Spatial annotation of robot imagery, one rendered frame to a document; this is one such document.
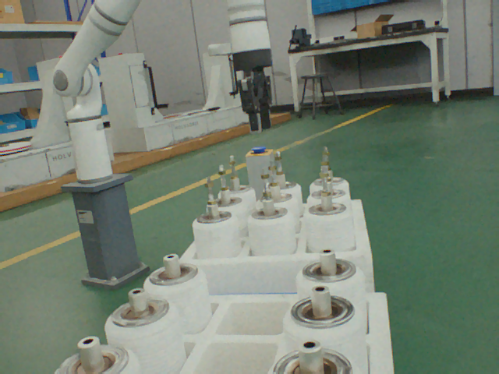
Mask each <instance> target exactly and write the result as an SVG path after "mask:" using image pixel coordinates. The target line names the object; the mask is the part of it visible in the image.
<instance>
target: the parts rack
mask: <svg viewBox="0 0 499 374"><path fill-rule="evenodd" d="M63 2H64V5H65V12H66V16H67V20H68V21H73V18H72V14H71V10H70V6H69V0H63ZM86 3H87V0H85V2H84V4H83V8H82V9H81V12H80V15H79V17H78V20H77V22H79V21H80V17H81V16H82V13H83V10H84V8H85V5H86ZM81 26H82V25H62V24H28V23H0V39H54V38H70V41H71V43H72V42H73V40H74V38H75V35H76V34H75V32H76V31H79V30H80V28H81ZM101 58H106V54H105V51H103V52H102V53H101ZM98 79H99V82H101V83H100V88H101V86H102V79H101V76H98ZM31 90H42V88H41V81H34V82H25V83H17V84H9V85H0V94H9V93H16V92H24V91H31ZM102 121H103V122H108V121H110V120H109V116H108V115H103V116H102ZM35 131H36V128H34V129H25V130H21V131H18V132H10V133H5V134H0V142H5V141H10V140H14V139H21V138H25V137H29V136H33V135H34V133H35Z"/></svg>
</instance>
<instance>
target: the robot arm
mask: <svg viewBox="0 0 499 374"><path fill-rule="evenodd" d="M141 1H142V0H95V1H94V4H93V5H92V7H91V8H90V11H89V12H88V14H87V18H86V19H85V21H84V23H83V25H82V26H81V28H80V30H79V31H78V33H77V34H76V36H75V38H74V40H73V42H72V43H71V44H70V46H69V48H68V49H67V51H66V52H65V54H64V55H63V57H62V59H61V60H60V62H59V63H58V64H57V66H56V67H55V71H54V72H53V75H52V84H53V87H54V89H55V92H56V93H57V94H58V95H60V96H63V97H76V106H75V107H74V108H73V109H72V110H71V111H68V112H67V115H66V116H67V120H68V124H69V131H70V135H71V139H72V142H73V151H72V152H73V160H74V162H75V166H76V168H75V170H76V177H77V181H78V182H80V183H81V184H90V183H96V182H103V181H107V180H109V179H111V178H112V177H113V172H112V168H111V160H110V156H109V152H108V145H107V141H106V136H105V132H104V125H103V121H102V117H101V109H102V101H101V91H100V84H99V79H98V76H97V72H96V70H95V68H94V67H93V65H92V64H91V62H92V61H93V60H94V59H95V58H96V57H97V56H98V55H99V54H101V53H102V52H103V51H105V50H106V49H108V48H109V47H110V46H111V45H113V44H114V43H115V42H116V41H117V40H118V38H119V37H120V36H121V34H122V32H123V30H124V29H125V28H126V25H127V24H128V22H129V20H130V19H131V17H132V15H133V13H134V12H135V11H136V9H137V7H138V5H139V4H140V3H141ZM225 2H226V5H227V10H228V21H229V26H230V27H229V28H230V43H226V44H210V45H209V46H208V48H207V50H208V55H209V56H226V55H232V59H233V65H234V70H235V71H236V72H241V71H243V72H244V74H243V79H239V80H238V85H239V93H240V98H241V103H242V110H243V112H246V113H247V114H248V116H249V127H250V133H251V134H253V135H254V134H261V133H262V132H263V130H262V129H269V128H270V127H271V117H270V111H269V110H268V109H270V108H271V104H272V102H273V101H272V96H271V78H270V76H269V75H268V76H265V75H264V68H268V67H271V66H272V58H271V46H270V39H269V33H268V30H267V24H266V22H265V21H266V20H265V12H264V0H225ZM251 103H252V104H251ZM250 104H251V105H250ZM258 113H259V114H258Z"/></svg>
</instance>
